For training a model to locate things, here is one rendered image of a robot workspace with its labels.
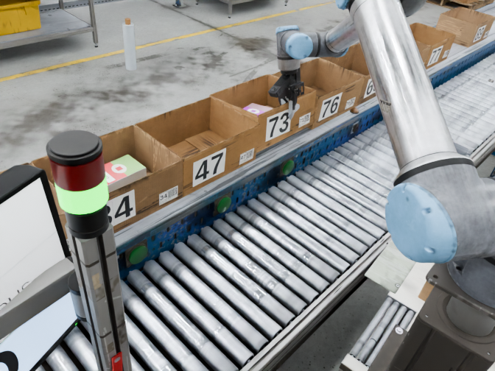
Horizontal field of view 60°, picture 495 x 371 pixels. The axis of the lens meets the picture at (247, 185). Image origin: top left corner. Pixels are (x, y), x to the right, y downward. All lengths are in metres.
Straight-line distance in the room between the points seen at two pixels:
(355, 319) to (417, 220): 1.68
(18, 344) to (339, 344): 1.82
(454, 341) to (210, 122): 1.30
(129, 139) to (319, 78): 1.20
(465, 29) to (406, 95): 2.85
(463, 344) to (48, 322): 0.86
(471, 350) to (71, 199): 0.93
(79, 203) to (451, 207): 0.59
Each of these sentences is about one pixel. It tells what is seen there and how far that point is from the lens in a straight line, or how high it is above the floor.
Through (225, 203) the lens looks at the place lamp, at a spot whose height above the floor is 0.82.
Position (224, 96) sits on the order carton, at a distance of 1.96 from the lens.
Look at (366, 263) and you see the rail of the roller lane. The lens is 1.66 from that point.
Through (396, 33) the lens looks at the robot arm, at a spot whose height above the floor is 1.62.
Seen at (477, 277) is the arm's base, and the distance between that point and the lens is 1.01.
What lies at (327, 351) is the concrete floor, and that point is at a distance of 2.29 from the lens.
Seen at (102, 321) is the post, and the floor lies 1.40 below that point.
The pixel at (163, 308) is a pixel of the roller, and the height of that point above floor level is 0.75.
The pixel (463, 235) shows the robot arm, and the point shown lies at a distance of 0.82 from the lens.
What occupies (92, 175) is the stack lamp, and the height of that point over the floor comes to 1.64.
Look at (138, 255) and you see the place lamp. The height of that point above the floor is 0.82.
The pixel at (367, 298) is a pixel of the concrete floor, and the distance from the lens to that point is 2.56.
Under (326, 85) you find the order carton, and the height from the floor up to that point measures 0.92.
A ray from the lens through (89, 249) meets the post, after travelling 0.51.
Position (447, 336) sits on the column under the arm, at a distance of 1.14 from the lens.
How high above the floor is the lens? 1.90
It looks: 38 degrees down
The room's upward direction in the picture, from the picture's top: 7 degrees clockwise
